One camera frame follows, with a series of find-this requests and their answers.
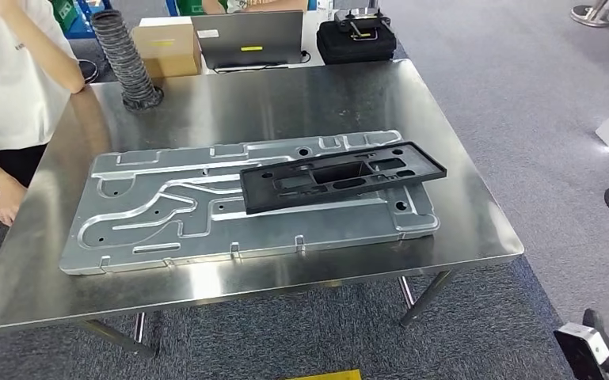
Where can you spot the person's hand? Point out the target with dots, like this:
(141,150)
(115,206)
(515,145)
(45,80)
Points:
(10,202)

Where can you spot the black plastic plate frame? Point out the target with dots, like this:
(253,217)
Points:
(425,168)

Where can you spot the steel workbench table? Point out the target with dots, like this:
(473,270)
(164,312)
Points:
(283,99)

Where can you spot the person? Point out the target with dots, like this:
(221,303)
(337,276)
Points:
(10,78)

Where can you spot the machined aluminium plate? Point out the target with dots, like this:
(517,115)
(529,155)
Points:
(178,231)

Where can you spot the blue crate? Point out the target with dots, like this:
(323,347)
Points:
(91,23)

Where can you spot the green box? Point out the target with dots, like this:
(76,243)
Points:
(63,9)

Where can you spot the brown cardboard box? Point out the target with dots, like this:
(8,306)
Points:
(167,47)

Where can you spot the grey laptop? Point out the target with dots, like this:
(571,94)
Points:
(246,36)

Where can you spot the black carrying case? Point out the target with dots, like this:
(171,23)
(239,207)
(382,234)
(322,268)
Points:
(356,50)

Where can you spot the grey handheld controller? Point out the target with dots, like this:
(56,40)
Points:
(362,18)

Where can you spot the silver stanchion base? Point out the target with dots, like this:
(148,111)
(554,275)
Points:
(592,14)

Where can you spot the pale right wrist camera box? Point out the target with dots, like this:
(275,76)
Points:
(582,351)

